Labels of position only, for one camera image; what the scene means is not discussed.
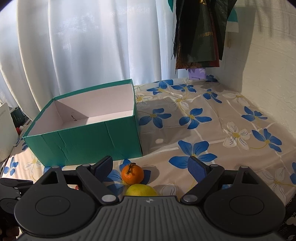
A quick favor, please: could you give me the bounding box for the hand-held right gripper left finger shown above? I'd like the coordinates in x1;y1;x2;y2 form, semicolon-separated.
39;156;118;205

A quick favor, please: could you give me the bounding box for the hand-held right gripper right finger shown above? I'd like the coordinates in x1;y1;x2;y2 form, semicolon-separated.
180;156;259;205

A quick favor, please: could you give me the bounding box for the green cardboard box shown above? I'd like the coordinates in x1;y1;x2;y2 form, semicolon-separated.
23;79;143;167

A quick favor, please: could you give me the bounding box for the orange tangerine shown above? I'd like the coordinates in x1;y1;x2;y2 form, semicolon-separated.
121;163;145;185

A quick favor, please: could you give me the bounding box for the yellow lemon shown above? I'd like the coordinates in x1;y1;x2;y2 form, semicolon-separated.
125;184;159;197

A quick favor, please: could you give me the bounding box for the blue floral tablecloth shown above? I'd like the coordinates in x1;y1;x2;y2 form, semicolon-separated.
0;77;296;210

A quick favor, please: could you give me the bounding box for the white appliance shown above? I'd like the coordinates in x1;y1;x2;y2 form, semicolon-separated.
0;102;19;163

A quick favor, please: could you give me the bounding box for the dark green container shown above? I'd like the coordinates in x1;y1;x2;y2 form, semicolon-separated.
11;108;26;128

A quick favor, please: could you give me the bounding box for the purple box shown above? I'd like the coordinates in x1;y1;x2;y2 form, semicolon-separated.
188;68;206;80

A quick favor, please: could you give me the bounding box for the black printed bag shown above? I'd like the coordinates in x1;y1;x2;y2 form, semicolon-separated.
276;204;296;241

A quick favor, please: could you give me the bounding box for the white curtain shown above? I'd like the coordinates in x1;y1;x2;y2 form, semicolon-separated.
0;0;179;121

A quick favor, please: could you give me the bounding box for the dark green hanging bag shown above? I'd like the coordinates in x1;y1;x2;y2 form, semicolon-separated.
171;0;237;64

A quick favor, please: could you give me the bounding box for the teal and white bag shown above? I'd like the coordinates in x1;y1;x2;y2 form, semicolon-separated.
227;6;241;32

